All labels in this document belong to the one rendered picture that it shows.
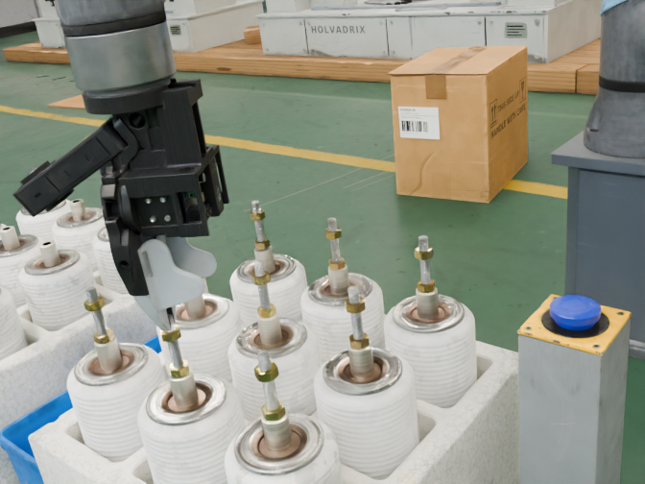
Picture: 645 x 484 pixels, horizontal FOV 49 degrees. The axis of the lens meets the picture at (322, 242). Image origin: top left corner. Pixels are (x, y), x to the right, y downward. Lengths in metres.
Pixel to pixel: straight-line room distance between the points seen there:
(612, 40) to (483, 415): 0.54
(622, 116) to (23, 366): 0.85
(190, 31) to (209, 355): 3.23
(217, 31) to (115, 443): 3.43
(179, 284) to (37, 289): 0.46
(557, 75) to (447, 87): 1.03
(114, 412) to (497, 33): 2.28
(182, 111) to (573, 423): 0.40
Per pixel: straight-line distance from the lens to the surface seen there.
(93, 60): 0.54
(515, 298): 1.30
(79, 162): 0.59
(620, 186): 1.07
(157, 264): 0.60
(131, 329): 1.07
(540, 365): 0.63
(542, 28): 2.71
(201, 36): 3.99
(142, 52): 0.54
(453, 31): 2.88
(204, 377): 0.71
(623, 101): 1.06
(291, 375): 0.73
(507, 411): 0.82
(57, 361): 1.02
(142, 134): 0.57
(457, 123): 1.66
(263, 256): 0.88
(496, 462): 0.83
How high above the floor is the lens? 0.64
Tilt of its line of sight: 24 degrees down
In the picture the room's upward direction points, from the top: 7 degrees counter-clockwise
